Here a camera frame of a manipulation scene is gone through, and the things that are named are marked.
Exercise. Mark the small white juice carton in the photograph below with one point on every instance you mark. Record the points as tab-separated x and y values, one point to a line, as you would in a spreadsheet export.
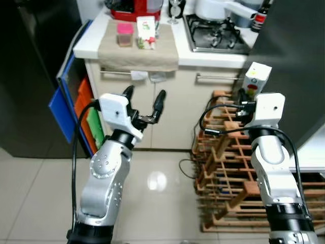
256	79

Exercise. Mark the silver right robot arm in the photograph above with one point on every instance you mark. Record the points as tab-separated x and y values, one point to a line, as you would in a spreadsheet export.
277	173

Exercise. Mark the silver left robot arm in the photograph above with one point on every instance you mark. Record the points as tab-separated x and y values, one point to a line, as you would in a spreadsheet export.
104	188

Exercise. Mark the grey mini fridge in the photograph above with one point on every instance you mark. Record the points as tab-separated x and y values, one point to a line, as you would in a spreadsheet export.
289	61

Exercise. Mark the beige kitchen cabinet white counter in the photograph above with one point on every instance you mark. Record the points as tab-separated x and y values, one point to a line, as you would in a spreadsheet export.
172	112

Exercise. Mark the white paper tag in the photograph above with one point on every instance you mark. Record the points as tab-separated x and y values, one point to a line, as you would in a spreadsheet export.
158	78
139	76

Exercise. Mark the beige table runner cloth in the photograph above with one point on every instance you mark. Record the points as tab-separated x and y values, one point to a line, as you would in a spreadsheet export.
137	58

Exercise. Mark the orange flat board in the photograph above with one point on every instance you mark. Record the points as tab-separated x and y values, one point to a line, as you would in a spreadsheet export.
84	101

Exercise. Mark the green flat board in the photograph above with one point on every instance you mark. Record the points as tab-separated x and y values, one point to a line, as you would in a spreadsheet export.
96	129

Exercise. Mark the wooden wine rack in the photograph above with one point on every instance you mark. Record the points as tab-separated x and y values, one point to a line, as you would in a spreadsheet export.
228	168

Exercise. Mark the clear jar pink lid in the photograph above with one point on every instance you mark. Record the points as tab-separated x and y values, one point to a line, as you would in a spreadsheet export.
125	33

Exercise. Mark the white carton green red print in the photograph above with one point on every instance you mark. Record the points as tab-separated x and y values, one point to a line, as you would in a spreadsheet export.
146	33

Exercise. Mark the black gas stove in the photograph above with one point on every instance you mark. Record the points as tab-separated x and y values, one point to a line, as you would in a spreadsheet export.
218	38

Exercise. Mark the blue flat board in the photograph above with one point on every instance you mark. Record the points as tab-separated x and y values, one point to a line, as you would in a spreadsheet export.
61	109

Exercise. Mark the grey pot white lid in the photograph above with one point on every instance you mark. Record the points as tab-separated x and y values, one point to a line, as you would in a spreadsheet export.
242	23

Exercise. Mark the red coffee machine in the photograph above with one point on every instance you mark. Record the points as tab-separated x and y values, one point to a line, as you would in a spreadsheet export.
134	10

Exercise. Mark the clear wine glass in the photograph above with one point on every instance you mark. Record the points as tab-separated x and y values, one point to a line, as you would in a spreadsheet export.
175	9

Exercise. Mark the dark tall refrigerator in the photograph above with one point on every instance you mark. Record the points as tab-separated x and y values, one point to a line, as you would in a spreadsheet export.
30	76

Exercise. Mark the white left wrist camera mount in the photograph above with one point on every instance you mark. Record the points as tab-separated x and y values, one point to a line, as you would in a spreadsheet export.
114	109

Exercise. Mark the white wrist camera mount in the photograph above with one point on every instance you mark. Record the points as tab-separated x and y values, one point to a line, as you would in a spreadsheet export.
269	109
114	109

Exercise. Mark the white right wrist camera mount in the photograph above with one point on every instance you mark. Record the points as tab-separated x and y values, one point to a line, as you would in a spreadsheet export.
269	109

